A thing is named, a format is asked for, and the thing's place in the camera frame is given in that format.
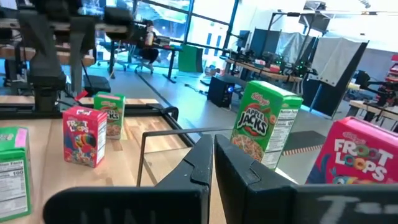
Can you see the black background desk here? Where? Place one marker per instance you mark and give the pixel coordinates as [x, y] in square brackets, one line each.
[171, 65]

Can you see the dark blue partition panel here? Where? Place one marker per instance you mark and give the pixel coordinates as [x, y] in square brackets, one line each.
[264, 42]

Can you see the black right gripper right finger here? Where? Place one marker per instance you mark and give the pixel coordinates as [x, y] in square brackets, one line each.
[248, 193]

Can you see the green panel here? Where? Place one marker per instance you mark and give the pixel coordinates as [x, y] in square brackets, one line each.
[190, 59]

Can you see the black case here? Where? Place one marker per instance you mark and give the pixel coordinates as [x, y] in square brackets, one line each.
[96, 84]

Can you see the black computer tower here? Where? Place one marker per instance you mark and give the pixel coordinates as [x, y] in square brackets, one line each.
[220, 91]

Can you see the grey tarp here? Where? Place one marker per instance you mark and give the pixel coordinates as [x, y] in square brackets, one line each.
[293, 45]

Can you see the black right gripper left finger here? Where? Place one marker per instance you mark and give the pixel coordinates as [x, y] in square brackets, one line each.
[174, 205]

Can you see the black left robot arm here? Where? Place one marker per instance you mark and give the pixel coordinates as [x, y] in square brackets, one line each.
[46, 71]

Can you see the office chair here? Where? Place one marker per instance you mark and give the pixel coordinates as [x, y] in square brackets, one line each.
[141, 62]

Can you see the wooden background table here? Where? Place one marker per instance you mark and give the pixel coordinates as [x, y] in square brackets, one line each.
[373, 110]

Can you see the black mat with striped edge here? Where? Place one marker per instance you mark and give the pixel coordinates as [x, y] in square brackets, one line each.
[303, 141]

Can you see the workbench with robot arms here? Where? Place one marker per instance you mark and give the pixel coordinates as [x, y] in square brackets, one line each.
[264, 70]

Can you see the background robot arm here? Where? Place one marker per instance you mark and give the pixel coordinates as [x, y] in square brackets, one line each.
[373, 87]

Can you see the white sheet on partition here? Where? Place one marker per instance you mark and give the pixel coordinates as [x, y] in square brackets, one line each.
[337, 62]

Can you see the person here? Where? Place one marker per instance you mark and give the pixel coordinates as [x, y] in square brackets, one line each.
[149, 40]

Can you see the green Apple Jacks cereal box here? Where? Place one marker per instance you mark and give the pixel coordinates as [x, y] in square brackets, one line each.
[112, 115]
[14, 186]
[264, 124]

